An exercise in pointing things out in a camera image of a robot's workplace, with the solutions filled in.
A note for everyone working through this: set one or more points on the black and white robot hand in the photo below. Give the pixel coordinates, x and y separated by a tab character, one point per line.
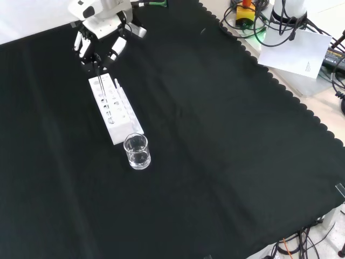
102	27

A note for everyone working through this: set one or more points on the clear glass rod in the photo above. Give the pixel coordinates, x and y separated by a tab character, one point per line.
101	83

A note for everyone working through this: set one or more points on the white test tube rack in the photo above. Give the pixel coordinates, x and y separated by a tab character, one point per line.
118	126

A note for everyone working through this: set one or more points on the black bench cloth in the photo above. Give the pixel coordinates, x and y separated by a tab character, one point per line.
188	135

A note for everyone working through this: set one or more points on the small clear glass beaker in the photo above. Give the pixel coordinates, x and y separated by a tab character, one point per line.
137	162

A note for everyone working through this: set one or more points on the yellow stop button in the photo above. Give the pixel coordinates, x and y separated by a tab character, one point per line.
244	16

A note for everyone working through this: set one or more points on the pale white board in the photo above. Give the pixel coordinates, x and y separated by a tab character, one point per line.
293	51

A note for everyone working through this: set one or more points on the black power adapter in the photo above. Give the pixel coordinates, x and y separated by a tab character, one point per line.
334	58

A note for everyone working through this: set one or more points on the clear cloth clip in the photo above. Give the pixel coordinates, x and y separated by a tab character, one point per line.
341	190

